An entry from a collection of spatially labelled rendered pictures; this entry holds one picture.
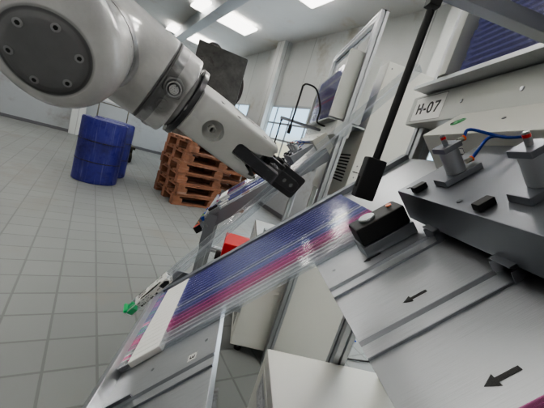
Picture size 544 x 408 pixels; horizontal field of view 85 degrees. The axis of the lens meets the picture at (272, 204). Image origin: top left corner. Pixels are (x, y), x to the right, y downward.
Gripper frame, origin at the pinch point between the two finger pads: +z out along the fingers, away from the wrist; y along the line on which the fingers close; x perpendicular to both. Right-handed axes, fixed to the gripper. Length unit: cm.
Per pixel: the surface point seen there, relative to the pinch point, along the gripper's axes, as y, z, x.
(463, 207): -14.4, 9.6, -10.7
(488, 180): -12.3, 12.5, -15.2
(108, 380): -1.4, -0.3, 41.8
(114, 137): 402, 7, 151
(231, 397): 40, 84, 103
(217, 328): -2.4, 7.8, 24.9
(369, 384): 0, 65, 31
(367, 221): -4.3, 12.7, -2.9
